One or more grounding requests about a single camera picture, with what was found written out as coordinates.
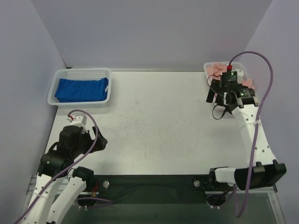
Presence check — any white left plastic basket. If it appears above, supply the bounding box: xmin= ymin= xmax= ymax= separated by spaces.
xmin=47 ymin=68 xmax=112 ymax=108

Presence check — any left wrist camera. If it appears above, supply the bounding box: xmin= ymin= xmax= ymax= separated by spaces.
xmin=66 ymin=115 xmax=87 ymax=127

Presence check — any white plastic basket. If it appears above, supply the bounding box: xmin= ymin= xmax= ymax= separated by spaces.
xmin=203 ymin=62 xmax=249 ymax=82
xmin=47 ymin=68 xmax=112 ymax=108

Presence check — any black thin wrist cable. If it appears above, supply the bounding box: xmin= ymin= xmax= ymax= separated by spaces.
xmin=206 ymin=74 xmax=232 ymax=120

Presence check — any white right plastic basket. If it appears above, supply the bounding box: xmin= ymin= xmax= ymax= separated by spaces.
xmin=203 ymin=62 xmax=249 ymax=82

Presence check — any folded blue towel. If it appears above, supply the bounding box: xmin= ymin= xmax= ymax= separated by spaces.
xmin=55 ymin=78 xmax=108 ymax=103

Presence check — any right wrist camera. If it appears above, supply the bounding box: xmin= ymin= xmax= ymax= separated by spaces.
xmin=220 ymin=64 xmax=244 ymax=86

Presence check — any aluminium frame rail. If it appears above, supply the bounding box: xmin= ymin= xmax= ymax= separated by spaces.
xmin=23 ymin=174 xmax=285 ymax=224

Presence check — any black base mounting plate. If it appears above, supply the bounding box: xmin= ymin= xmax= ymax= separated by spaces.
xmin=70 ymin=175 xmax=229 ymax=206

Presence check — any pink towel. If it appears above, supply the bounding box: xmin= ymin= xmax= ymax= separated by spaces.
xmin=204 ymin=62 xmax=255 ymax=89

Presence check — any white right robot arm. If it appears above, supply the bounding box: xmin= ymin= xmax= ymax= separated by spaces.
xmin=206 ymin=79 xmax=286 ymax=190

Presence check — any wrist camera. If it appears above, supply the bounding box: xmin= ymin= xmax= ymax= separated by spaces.
xmin=66 ymin=115 xmax=87 ymax=127
xmin=220 ymin=64 xmax=244 ymax=86

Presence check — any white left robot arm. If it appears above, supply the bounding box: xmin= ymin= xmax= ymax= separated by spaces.
xmin=16 ymin=109 xmax=107 ymax=224

